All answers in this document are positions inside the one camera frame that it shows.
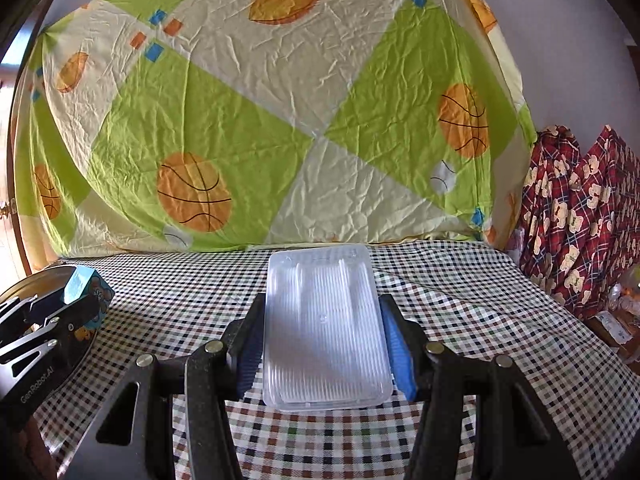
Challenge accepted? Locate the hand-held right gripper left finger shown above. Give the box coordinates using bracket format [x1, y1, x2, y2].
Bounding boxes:
[62, 292, 266, 480]

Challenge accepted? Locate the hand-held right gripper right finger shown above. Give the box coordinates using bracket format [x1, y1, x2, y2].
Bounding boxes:
[377, 294, 581, 480]

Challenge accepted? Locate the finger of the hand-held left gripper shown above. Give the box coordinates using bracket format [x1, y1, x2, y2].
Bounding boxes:
[27, 292, 101, 341]
[0, 296, 56, 333]

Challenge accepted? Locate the blue building block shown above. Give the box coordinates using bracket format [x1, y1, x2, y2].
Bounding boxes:
[59, 266, 116, 346]

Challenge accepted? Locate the round printed metal tin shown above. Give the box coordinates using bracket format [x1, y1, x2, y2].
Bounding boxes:
[0, 266, 108, 376]

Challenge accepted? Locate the clear plastic case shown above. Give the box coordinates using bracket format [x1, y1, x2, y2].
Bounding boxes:
[261, 242, 393, 413]

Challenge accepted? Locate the brown wooden door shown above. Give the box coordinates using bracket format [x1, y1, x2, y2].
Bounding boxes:
[0, 0, 61, 281]

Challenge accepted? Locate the checkered tablecloth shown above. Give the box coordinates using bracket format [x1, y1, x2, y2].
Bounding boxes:
[30, 240, 640, 480]

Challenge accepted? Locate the small pale box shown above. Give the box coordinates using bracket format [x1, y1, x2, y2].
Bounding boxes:
[592, 309, 638, 348]

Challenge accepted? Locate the red plaid bear cloth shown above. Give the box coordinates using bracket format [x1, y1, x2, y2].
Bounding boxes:
[505, 125, 640, 321]

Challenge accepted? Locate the green basketball print sheet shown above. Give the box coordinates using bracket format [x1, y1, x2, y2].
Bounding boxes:
[22, 0, 538, 261]

